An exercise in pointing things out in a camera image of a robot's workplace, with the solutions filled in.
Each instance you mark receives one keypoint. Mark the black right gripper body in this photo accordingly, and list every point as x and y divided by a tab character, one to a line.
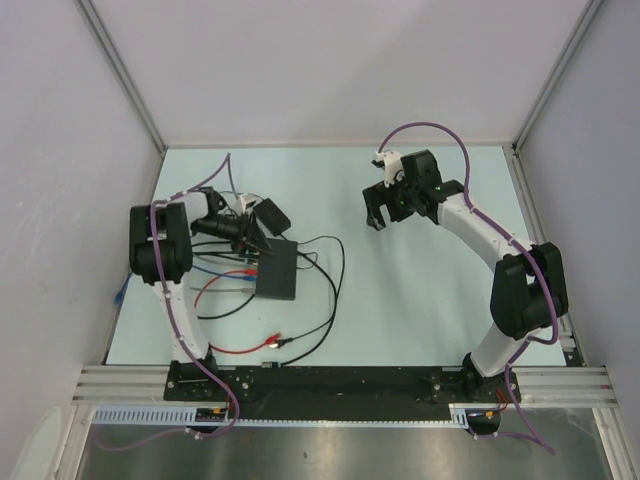
398	197

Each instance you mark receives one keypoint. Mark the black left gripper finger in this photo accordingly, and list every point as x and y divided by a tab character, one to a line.
259	240
250	250

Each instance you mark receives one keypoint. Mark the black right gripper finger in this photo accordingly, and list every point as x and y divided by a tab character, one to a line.
371	220
383	221

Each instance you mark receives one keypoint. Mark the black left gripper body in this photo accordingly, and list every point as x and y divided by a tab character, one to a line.
221	227

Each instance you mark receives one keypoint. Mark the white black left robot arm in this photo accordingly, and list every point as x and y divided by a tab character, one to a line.
161	254

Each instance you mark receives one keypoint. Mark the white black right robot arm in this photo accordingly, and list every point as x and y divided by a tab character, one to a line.
448	205

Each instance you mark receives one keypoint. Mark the black power adapter brick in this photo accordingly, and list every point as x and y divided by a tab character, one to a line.
272	217

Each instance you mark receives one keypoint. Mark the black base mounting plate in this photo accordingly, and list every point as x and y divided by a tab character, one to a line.
189	382

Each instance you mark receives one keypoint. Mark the black cable teal boot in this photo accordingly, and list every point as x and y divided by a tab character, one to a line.
227	245

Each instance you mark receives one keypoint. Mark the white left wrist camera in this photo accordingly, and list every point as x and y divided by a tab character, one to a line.
244	203

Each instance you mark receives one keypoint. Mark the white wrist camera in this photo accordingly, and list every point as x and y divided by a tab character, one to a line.
244	203
390	162

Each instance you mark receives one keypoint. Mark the black network switch box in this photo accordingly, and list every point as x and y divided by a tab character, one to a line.
277	271

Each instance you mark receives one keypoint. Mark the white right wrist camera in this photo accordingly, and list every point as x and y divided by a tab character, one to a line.
390	162

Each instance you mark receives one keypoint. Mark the right aluminium side rail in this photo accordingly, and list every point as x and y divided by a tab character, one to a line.
546	265

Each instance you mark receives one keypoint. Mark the grey slotted cable duct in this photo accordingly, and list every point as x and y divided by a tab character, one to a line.
418	416

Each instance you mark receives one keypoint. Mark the aluminium front frame rail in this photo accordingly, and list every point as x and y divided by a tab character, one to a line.
552	387

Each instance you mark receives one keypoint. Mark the left aluminium corner post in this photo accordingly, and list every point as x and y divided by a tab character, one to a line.
108	48

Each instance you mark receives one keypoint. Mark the aluminium corner post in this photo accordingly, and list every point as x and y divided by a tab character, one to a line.
578	35
108	48

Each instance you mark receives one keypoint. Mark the right aluminium corner post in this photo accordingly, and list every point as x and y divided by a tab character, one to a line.
578	35

